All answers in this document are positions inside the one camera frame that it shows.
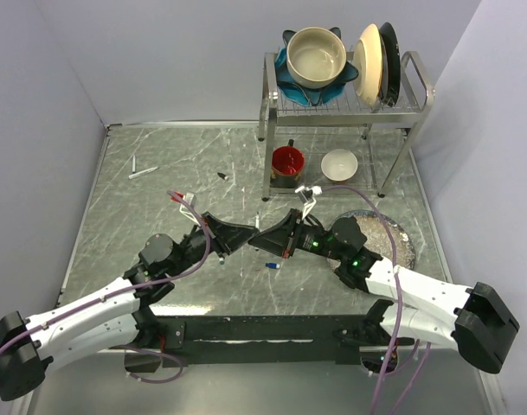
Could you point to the beige ceramic bowl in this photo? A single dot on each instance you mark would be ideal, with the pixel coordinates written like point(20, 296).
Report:
point(314, 56)

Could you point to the speckled grey plate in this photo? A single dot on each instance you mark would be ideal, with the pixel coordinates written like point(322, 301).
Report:
point(378, 239)

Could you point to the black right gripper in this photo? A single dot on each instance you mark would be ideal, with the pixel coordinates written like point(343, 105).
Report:
point(279, 239)

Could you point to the blue flower-shaped bowl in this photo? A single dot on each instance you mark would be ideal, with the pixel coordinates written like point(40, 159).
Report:
point(306, 96)

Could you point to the cream plate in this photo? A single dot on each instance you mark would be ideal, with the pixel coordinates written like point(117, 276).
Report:
point(368, 61)

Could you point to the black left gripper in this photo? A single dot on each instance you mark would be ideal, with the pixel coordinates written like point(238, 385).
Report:
point(233, 236)

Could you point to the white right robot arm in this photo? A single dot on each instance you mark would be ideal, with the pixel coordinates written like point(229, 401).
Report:
point(475, 321)

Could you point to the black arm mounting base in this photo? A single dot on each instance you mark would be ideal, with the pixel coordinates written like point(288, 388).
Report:
point(199, 340)

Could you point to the white marker long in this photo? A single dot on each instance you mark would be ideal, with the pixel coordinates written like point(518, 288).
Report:
point(143, 172)

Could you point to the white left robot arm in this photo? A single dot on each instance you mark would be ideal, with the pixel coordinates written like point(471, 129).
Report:
point(158, 262)

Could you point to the small white bowl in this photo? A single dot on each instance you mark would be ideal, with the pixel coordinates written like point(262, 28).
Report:
point(339, 165)

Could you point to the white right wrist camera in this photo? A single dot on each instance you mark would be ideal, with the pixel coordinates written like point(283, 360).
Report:
point(308, 195)

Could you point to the black plate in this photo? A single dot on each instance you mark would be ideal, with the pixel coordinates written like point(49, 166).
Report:
point(391, 66)

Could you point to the red black mug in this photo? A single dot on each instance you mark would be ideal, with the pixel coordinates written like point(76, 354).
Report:
point(288, 163)

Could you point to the steel dish rack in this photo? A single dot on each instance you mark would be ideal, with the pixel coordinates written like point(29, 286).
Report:
point(346, 111)

